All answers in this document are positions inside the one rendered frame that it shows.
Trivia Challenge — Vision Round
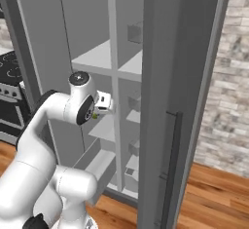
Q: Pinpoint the grey fridge door with handle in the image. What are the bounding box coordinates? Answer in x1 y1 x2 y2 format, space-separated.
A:
137 0 234 229

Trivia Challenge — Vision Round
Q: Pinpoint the black stove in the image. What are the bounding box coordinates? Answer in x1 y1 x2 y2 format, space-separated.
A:
0 50 31 146

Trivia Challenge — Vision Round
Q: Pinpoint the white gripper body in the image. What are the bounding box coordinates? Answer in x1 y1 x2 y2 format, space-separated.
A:
106 96 117 115

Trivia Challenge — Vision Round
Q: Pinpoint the grey fridge door bin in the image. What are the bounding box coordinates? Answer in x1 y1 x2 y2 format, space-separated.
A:
124 154 141 193
127 137 141 157
125 90 142 124

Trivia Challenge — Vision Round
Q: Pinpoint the grey fridge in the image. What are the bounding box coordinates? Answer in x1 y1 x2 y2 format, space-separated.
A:
0 0 146 209

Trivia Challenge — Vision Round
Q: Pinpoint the grey fridge shelf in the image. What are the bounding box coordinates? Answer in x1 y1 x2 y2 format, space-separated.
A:
70 39 144 84
88 113 119 143

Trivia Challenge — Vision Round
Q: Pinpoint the dark grey fridge door handle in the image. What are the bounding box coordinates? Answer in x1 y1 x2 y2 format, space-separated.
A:
155 110 184 229

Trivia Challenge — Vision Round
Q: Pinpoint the grey freezer drawer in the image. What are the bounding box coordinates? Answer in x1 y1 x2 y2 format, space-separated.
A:
73 137 118 207

